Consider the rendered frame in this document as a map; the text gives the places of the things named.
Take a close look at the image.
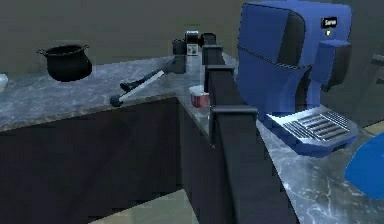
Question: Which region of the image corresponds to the dark marble-topped kitchen counter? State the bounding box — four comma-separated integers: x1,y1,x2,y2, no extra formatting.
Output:
0,52,384,224

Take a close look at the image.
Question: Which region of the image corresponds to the black cooking pot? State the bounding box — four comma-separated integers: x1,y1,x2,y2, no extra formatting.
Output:
36,43,93,83

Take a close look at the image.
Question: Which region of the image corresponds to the blue coffee machine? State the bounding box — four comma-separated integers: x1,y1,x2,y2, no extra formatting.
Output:
235,0,361,158

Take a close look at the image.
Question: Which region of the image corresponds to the white round dish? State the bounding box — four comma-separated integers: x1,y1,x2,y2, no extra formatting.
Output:
0,73,9,93

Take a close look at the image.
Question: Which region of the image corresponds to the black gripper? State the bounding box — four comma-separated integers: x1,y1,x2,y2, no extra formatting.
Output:
109,38,188,108

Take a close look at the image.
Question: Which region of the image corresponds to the red yogurt cup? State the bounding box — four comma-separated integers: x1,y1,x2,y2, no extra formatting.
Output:
188,84,211,109

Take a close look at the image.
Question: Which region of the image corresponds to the blue round object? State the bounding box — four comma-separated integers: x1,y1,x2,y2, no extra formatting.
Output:
343,132,384,201

